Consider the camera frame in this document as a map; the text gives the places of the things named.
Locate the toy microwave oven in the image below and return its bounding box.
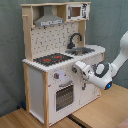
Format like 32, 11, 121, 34
66, 3, 90, 21

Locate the white oven door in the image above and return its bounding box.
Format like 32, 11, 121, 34
49, 77, 81, 122

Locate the grey toy sink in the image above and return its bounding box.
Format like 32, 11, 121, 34
65, 47, 95, 55

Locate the wooden toy kitchen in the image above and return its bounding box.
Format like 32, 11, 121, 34
22, 2, 105, 128

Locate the grey range hood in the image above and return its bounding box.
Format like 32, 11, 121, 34
34, 6, 64, 27

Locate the black toy faucet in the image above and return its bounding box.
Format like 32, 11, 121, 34
67, 33, 82, 49

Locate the black toy stovetop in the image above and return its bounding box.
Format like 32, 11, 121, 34
34, 53, 71, 66

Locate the red left stove knob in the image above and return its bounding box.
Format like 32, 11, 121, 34
54, 73, 60, 79

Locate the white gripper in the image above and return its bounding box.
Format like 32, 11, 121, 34
72, 61, 93, 80

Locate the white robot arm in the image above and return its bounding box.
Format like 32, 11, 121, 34
73, 31, 128, 90

